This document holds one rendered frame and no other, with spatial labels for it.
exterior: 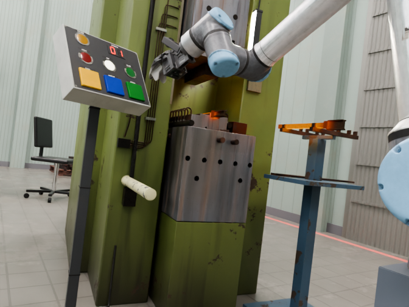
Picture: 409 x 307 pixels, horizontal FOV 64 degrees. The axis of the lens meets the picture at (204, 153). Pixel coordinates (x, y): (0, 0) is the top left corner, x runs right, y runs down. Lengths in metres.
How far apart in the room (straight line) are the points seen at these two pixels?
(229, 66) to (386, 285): 0.70
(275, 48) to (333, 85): 3.60
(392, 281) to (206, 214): 1.00
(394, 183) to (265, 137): 1.43
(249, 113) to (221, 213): 0.62
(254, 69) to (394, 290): 0.72
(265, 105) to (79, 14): 7.96
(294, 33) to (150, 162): 0.97
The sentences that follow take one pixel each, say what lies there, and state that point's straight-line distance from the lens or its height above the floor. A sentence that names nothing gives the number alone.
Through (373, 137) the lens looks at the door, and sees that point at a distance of 4.30.
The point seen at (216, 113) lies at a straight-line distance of 1.63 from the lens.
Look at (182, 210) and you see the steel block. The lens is 1.56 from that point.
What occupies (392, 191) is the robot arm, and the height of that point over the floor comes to 0.76.
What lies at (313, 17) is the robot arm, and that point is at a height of 1.20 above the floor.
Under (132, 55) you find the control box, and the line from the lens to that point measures 1.51.
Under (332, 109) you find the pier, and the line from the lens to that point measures 4.57.
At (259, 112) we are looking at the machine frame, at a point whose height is 1.07.
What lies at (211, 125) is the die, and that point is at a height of 0.94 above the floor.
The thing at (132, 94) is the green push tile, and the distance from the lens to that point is 1.34.
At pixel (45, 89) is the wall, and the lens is 9.01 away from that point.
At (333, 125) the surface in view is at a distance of 1.57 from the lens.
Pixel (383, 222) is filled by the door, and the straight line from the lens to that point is 4.20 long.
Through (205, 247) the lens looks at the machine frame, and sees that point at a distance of 1.65.
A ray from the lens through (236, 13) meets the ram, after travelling 1.83.
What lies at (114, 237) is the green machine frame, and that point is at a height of 0.34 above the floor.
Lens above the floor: 0.78
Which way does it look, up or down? level
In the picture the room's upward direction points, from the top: 7 degrees clockwise
